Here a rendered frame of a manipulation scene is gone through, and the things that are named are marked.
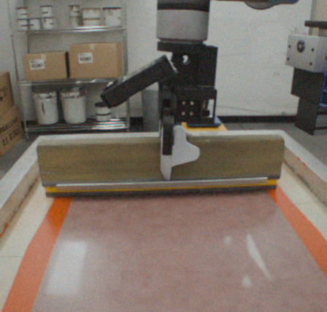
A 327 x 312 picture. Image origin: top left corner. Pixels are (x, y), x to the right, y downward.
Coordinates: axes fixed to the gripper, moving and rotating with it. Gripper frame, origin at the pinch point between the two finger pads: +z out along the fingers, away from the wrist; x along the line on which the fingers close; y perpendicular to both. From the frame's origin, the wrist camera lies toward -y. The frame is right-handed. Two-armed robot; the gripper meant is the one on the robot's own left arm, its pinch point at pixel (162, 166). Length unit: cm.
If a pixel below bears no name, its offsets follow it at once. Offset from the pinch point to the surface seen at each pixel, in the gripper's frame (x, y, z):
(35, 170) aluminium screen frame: 5.5, -23.8, 3.7
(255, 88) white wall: 327, 144, 49
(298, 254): -17.8, 16.8, 4.2
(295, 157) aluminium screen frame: 5.2, 26.9, 0.6
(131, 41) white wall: 328, -17, -4
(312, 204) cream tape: -6.6, 24.9, 4.0
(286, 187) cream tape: -0.7, 22.8, 4.1
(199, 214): -7.4, 5.4, 4.7
